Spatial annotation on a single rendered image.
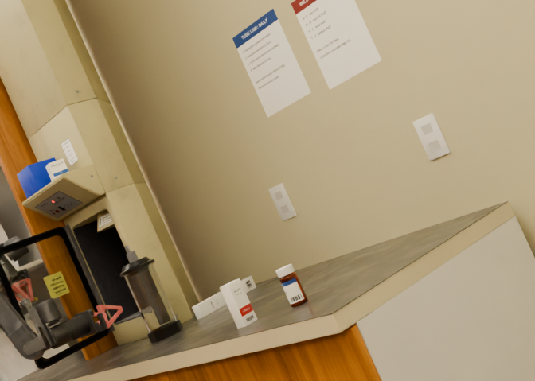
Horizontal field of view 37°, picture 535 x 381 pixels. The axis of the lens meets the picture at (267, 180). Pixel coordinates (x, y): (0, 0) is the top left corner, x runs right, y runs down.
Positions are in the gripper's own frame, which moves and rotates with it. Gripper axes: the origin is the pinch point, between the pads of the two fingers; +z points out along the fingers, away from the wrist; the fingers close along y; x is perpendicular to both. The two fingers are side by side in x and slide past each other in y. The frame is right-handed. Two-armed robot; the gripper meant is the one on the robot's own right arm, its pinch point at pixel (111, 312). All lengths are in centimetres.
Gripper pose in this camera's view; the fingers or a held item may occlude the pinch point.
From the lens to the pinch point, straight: 231.5
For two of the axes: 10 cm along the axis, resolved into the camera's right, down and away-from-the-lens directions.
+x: 3.9, 9.2, -0.6
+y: -6.0, 3.0, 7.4
